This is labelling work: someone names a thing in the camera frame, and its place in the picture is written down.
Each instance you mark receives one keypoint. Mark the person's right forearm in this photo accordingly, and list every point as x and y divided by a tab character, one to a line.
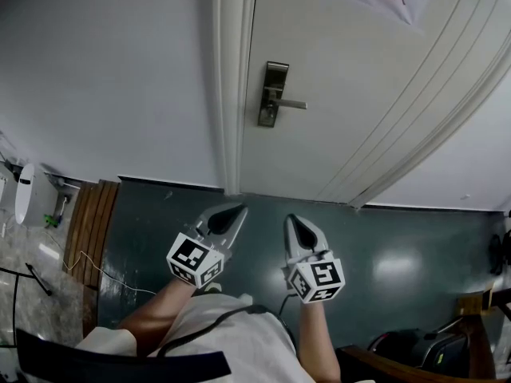
317	333

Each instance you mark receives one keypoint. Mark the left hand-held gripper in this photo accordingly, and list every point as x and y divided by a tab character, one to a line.
187	255

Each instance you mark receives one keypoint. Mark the brown wooden furniture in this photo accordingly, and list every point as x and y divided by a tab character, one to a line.
481	345

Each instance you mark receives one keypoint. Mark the brown wooden slatted panel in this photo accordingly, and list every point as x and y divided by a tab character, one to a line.
89	230

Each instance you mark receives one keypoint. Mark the black metal stand frame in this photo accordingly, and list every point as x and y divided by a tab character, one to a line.
40	279

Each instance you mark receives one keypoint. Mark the small cardboard box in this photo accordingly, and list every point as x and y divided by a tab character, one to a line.
475	299

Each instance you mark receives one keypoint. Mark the white oval appliance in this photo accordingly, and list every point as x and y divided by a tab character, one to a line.
34	198

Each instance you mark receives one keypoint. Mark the person's white shirt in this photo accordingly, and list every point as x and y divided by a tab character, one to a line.
239	345

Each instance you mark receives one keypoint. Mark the small green object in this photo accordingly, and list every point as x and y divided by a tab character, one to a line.
50	221

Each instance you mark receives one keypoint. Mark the white door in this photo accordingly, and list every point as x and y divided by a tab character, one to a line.
339	94

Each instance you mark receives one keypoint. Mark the metal door lock plate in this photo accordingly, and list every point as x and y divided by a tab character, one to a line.
275	76

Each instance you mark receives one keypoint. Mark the person's left forearm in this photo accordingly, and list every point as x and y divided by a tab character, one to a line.
155	317

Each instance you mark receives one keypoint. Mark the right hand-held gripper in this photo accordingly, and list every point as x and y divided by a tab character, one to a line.
319	277

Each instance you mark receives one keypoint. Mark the black bag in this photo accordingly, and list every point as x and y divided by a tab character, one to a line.
415	345

